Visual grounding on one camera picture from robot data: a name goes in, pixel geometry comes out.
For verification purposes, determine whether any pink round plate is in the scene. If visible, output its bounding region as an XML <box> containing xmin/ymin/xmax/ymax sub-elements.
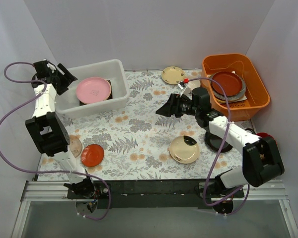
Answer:
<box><xmin>75</xmin><ymin>76</ymin><xmax>112</xmax><ymax>105</ymax></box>

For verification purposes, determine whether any small cream floral plate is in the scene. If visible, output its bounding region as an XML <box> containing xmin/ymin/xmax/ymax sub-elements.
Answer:
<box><xmin>161</xmin><ymin>66</ymin><xmax>186</xmax><ymax>85</ymax></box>

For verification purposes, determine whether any black round plate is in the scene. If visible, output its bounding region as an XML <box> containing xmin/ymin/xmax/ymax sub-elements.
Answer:
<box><xmin>205</xmin><ymin>132</ymin><xmax>233</xmax><ymax>153</ymax></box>

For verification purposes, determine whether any cream plate with black mark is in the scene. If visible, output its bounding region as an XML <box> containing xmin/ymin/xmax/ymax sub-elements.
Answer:
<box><xmin>169</xmin><ymin>135</ymin><xmax>200</xmax><ymax>164</ymax></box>

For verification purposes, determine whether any black square floral plate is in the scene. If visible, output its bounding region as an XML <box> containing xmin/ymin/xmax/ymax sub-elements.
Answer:
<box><xmin>79</xmin><ymin>79</ymin><xmax>114</xmax><ymax>106</ymax></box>

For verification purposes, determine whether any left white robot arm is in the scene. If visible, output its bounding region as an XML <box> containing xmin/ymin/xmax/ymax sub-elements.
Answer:
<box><xmin>25</xmin><ymin>59</ymin><xmax>96</xmax><ymax>198</ymax></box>

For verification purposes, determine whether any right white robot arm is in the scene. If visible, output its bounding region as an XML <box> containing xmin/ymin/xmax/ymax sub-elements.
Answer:
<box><xmin>156</xmin><ymin>87</ymin><xmax>285</xmax><ymax>197</ymax></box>

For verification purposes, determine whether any yellow plate in orange bin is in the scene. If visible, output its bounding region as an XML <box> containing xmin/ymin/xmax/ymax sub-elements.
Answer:
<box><xmin>215</xmin><ymin>97</ymin><xmax>244</xmax><ymax>104</ymax></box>

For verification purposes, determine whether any white plastic bin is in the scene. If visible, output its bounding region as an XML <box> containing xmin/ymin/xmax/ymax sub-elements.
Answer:
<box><xmin>55</xmin><ymin>59</ymin><xmax>130</xmax><ymax>119</ymax></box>

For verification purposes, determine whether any red plate in orange bin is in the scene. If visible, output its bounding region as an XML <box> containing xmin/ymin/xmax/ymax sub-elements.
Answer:
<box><xmin>211</xmin><ymin>71</ymin><xmax>242</xmax><ymax>96</ymax></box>

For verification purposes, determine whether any grey plate in orange bin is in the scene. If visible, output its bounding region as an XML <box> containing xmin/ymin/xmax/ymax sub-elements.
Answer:
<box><xmin>210</xmin><ymin>71</ymin><xmax>246</xmax><ymax>100</ymax></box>

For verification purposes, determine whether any orange plastic bin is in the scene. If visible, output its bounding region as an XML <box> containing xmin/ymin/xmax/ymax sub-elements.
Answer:
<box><xmin>201</xmin><ymin>53</ymin><xmax>270</xmax><ymax>121</ymax></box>

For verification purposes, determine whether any white ceramic bowl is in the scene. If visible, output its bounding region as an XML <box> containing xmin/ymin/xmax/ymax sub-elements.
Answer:
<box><xmin>186</xmin><ymin>79</ymin><xmax>201</xmax><ymax>91</ymax></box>

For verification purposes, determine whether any floral patterned table mat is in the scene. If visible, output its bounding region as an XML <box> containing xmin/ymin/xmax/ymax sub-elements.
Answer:
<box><xmin>37</xmin><ymin>69</ymin><xmax>268</xmax><ymax>181</ymax></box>

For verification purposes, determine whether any clear glass floral plate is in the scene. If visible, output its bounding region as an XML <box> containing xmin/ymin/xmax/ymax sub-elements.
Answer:
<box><xmin>69</xmin><ymin>135</ymin><xmax>82</xmax><ymax>158</ymax></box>

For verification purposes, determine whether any red black skull mug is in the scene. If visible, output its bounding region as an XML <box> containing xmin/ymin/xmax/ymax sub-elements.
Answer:
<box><xmin>256</xmin><ymin>132</ymin><xmax>273</xmax><ymax>138</ymax></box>

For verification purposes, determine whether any small red round plate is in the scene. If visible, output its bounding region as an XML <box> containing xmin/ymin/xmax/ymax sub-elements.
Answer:
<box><xmin>81</xmin><ymin>144</ymin><xmax>105</xmax><ymax>167</ymax></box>

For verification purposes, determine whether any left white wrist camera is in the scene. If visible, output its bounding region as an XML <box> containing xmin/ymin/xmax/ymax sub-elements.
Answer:
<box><xmin>47</xmin><ymin>62</ymin><xmax>57</xmax><ymax>73</ymax></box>

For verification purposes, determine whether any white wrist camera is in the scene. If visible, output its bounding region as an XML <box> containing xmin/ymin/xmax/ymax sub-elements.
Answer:
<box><xmin>47</xmin><ymin>62</ymin><xmax>57</xmax><ymax>73</ymax></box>
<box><xmin>178</xmin><ymin>78</ymin><xmax>191</xmax><ymax>96</ymax></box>

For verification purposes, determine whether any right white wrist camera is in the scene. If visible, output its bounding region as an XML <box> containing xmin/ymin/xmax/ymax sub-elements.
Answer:
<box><xmin>178</xmin><ymin>78</ymin><xmax>191</xmax><ymax>96</ymax></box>

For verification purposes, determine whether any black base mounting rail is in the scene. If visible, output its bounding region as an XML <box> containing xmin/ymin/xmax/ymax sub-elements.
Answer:
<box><xmin>67</xmin><ymin>178</ymin><xmax>246</xmax><ymax>211</ymax></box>

